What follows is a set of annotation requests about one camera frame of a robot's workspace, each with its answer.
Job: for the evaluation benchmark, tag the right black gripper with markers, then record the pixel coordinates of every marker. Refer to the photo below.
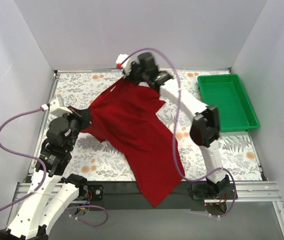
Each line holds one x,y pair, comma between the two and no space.
131,73

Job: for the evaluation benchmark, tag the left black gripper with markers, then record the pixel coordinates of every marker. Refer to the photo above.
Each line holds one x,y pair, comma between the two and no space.
80,117

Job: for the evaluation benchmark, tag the red t shirt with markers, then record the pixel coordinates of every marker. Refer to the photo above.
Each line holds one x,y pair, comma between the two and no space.
125,115

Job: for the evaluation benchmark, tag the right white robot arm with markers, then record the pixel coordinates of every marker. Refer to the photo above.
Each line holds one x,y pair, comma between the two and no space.
205,123

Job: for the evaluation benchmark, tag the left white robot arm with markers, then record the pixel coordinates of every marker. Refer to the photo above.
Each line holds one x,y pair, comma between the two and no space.
50,193

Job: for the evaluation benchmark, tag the green plastic tray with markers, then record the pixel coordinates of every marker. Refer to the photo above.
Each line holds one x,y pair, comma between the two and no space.
227,92

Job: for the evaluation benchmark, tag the floral patterned table mat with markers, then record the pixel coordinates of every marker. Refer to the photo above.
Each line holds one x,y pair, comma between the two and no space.
100,161

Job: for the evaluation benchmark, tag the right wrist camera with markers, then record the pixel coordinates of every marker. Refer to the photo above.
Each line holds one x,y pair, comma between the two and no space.
123,62

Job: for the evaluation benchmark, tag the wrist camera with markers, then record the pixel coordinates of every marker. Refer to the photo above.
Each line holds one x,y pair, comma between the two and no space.
56,106
123,62

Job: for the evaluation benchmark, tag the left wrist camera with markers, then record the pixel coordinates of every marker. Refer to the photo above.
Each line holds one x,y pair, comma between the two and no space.
56,106

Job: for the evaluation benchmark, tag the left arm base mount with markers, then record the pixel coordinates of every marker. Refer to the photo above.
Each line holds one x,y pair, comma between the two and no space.
88,194

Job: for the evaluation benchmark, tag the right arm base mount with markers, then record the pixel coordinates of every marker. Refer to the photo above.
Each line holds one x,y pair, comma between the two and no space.
215,203

